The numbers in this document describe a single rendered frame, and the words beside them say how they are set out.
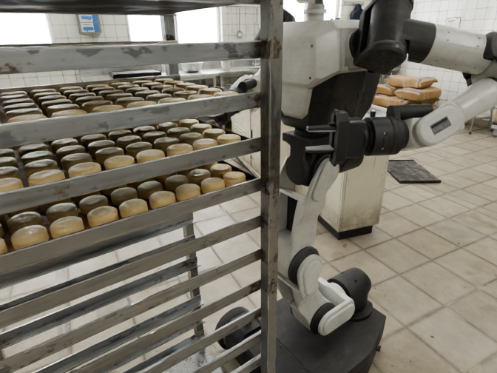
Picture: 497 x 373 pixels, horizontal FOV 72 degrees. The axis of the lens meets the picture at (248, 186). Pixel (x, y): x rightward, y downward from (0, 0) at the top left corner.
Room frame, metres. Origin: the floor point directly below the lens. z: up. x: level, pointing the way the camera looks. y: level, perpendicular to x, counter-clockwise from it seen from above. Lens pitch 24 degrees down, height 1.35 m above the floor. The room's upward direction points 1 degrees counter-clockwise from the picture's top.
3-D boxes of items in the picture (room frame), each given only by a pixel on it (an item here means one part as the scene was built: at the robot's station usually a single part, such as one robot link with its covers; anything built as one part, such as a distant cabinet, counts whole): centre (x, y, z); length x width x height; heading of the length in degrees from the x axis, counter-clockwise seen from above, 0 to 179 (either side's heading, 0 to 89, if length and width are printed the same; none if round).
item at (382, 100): (5.68, -2.43, 0.32); 0.72 x 0.42 x 0.17; 31
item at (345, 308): (1.13, -0.30, 0.28); 0.21 x 0.20 x 0.13; 125
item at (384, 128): (0.75, -0.25, 1.13); 0.12 x 0.10 x 0.13; 95
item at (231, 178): (0.70, 0.03, 1.05); 0.05 x 0.05 x 0.02
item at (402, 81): (5.75, -2.66, 0.62); 0.72 x 0.42 x 0.17; 33
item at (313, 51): (1.08, -0.24, 1.24); 0.34 x 0.30 x 0.36; 35
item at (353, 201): (2.40, -0.67, 0.45); 0.70 x 0.34 x 0.90; 18
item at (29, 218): (0.52, 0.39, 1.05); 0.05 x 0.05 x 0.02
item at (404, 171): (3.33, -1.68, 0.02); 0.60 x 0.40 x 0.03; 0
